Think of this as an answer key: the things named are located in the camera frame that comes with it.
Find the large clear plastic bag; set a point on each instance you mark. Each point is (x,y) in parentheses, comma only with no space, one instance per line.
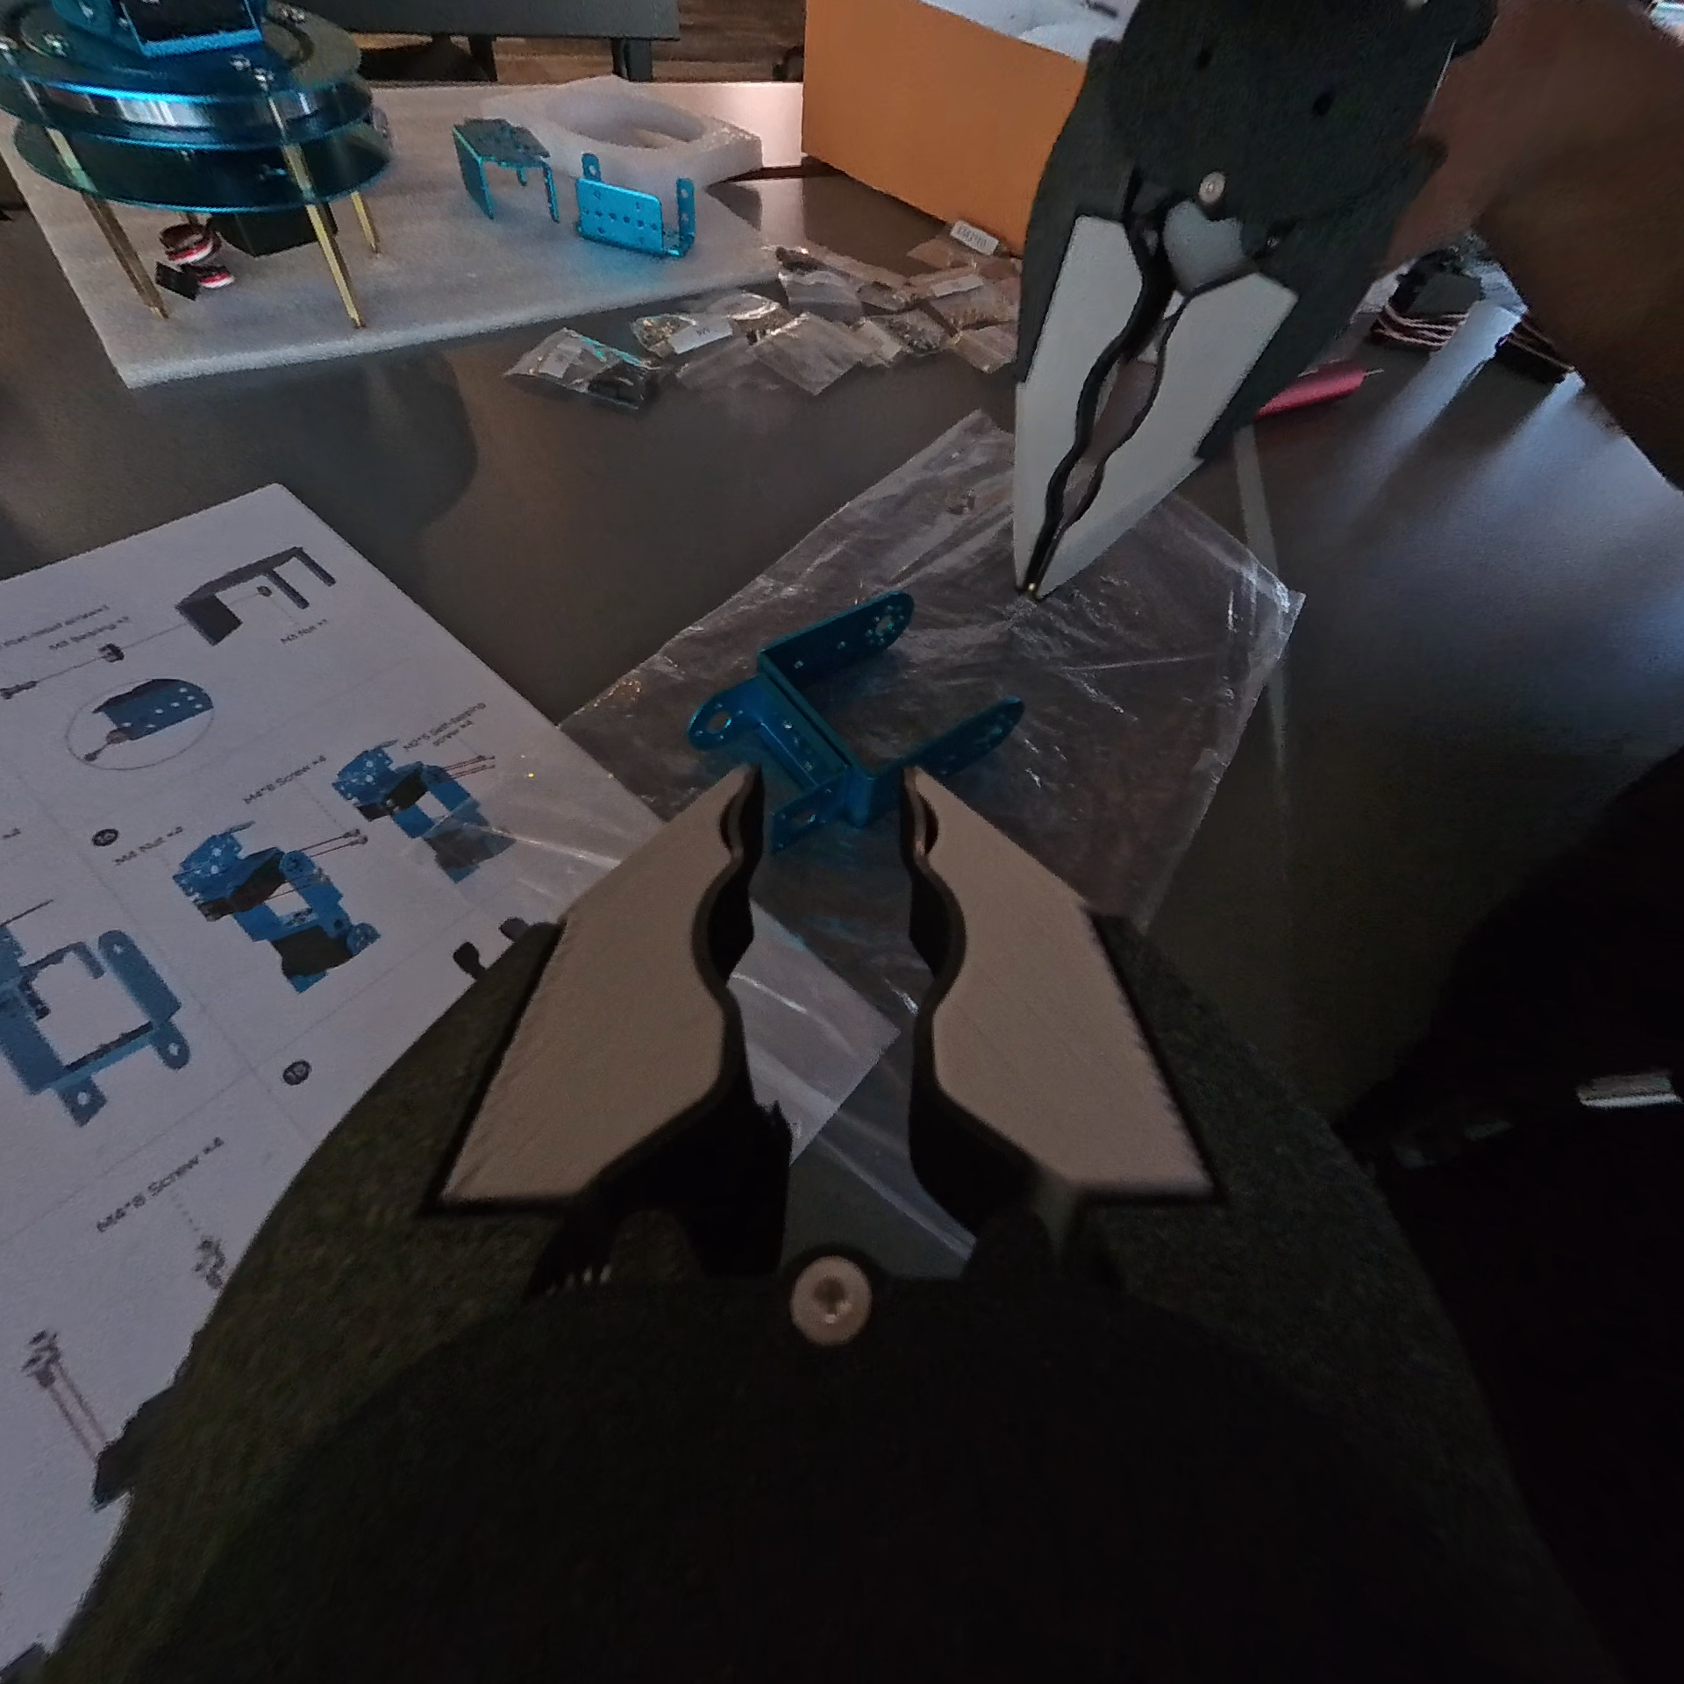
(1118,657)

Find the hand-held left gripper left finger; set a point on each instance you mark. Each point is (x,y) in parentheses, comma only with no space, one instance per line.
(590,1052)

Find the orange box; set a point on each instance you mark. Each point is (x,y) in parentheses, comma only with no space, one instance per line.
(921,106)

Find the person's right forearm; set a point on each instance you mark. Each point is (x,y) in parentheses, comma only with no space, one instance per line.
(1577,198)

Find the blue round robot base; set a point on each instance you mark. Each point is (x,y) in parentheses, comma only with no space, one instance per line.
(171,120)

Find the blue metal U bracket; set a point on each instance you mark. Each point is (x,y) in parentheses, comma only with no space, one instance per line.
(816,777)

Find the white instruction sheet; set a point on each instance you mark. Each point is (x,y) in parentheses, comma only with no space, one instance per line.
(195,922)

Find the clear bag of long parts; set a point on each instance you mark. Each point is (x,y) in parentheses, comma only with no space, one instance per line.
(842,1118)

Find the blue metal bracket with holes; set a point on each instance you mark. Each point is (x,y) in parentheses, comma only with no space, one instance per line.
(630,217)
(492,165)

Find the pink screwdriver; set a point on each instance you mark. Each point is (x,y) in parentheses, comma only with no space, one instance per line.
(1315,389)

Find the pile of small screw bags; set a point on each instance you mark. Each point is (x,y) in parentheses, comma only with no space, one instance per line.
(790,336)

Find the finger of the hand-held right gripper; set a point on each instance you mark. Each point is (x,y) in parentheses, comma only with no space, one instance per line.
(1070,345)
(1209,369)

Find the white foam block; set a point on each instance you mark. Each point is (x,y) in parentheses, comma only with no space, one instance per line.
(630,130)

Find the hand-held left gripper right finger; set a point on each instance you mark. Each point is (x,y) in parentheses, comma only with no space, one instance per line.
(1050,1052)

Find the person's black clothing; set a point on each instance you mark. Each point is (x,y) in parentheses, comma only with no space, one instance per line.
(1551,1252)

